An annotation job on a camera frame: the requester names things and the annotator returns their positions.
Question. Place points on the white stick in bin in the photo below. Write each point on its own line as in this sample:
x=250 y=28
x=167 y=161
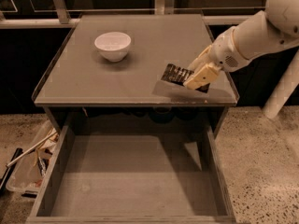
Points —
x=32 y=148

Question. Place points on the grey cabinet with glass top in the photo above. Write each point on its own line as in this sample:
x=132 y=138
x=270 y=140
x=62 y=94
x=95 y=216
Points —
x=80 y=77

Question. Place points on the white ceramic bowl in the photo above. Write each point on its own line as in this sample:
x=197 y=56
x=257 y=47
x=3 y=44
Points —
x=113 y=46

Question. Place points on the open grey top drawer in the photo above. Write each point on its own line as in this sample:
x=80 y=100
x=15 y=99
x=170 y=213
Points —
x=162 y=175

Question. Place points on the white diagonal post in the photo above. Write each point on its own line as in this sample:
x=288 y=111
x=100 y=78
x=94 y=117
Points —
x=284 y=89

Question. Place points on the metal railing frame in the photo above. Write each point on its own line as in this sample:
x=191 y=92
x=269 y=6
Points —
x=65 y=13

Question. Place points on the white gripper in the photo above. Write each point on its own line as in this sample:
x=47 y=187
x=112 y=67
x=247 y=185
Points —
x=224 y=50

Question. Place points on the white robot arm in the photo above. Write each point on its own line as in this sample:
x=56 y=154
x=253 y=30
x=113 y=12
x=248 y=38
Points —
x=274 y=29

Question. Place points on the clear plastic bin with clutter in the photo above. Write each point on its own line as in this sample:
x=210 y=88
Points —
x=29 y=171

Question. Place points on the black flat object on floor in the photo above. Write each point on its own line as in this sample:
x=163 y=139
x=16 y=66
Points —
x=4 y=179

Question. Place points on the black rxbar chocolate wrapper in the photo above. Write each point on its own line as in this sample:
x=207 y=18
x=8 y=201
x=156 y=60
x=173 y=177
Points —
x=177 y=75

